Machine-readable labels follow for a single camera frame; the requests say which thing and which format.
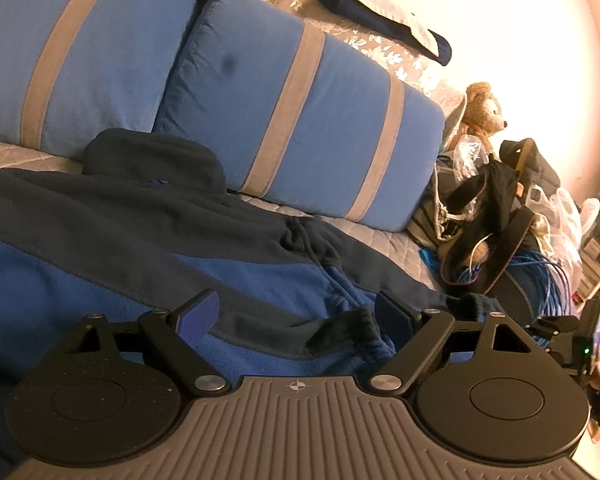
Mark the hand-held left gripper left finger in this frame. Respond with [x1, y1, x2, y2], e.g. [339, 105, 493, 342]
[62, 289, 232, 397]

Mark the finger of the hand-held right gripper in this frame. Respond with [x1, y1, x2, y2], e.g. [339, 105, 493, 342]
[527, 314, 583, 337]

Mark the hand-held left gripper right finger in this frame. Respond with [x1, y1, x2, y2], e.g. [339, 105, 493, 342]
[370, 290, 538, 397]

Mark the blue and navy fleece robe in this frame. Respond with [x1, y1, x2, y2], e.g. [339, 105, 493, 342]
[0, 127, 503, 466]

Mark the grey quilted sofa cover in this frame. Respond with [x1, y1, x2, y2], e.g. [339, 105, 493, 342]
[0, 139, 446, 292]

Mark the white plastic bag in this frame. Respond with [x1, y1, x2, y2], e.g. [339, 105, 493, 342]
[524, 185, 584, 282]
[579, 197, 600, 242]

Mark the clear plastic wrap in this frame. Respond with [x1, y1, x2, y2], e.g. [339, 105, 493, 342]
[449, 132, 492, 184]

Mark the blue grey-striped cushion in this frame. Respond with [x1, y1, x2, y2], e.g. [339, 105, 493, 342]
[0, 0, 201, 158]
[152, 0, 447, 234]

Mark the brown teddy bear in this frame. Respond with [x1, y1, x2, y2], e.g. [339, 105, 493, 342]
[457, 81, 510, 161]

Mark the white lace cover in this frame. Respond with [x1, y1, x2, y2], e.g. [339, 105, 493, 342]
[262, 0, 470, 152]

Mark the navy cloth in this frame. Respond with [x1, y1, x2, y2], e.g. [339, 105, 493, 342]
[280, 0, 453, 66]

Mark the blue cable coil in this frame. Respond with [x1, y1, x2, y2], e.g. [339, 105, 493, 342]
[420, 247, 577, 322]

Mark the black bag with straps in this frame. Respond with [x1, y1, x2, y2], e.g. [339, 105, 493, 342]
[405, 159, 537, 297]

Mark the black bag with brown strap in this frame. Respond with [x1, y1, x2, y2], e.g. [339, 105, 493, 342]
[499, 137, 562, 196]

